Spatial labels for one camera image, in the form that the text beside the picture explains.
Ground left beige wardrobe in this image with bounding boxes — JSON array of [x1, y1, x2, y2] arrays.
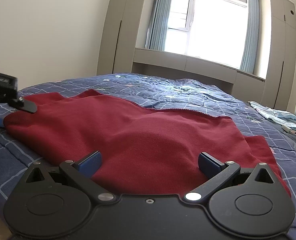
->
[[96, 0, 144, 75]]

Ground blue plaid floral quilt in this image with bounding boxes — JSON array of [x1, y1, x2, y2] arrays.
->
[[0, 73, 296, 239]]

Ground right blue curtain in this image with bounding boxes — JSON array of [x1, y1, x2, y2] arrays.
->
[[240, 0, 260, 74]]

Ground window with white frame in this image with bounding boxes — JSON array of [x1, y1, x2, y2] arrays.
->
[[164, 0, 248, 69]]

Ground light blue patterned pillow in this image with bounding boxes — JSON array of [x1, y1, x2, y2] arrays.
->
[[248, 101, 296, 131]]

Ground beige wardrobe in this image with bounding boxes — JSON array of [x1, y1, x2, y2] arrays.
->
[[261, 0, 296, 110], [96, 0, 144, 75]]

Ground right beige wardrobe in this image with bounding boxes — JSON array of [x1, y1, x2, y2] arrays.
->
[[261, 0, 296, 110]]

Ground red knit sweater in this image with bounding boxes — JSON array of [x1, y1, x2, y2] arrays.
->
[[4, 89, 282, 195]]

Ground left blue curtain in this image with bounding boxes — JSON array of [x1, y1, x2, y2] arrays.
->
[[145, 0, 172, 51]]

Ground blue curtain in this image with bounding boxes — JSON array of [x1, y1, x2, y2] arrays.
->
[[240, 0, 260, 74], [145, 0, 172, 51]]

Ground beige window sill cabinet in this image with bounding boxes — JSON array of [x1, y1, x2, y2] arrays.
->
[[133, 48, 265, 101]]

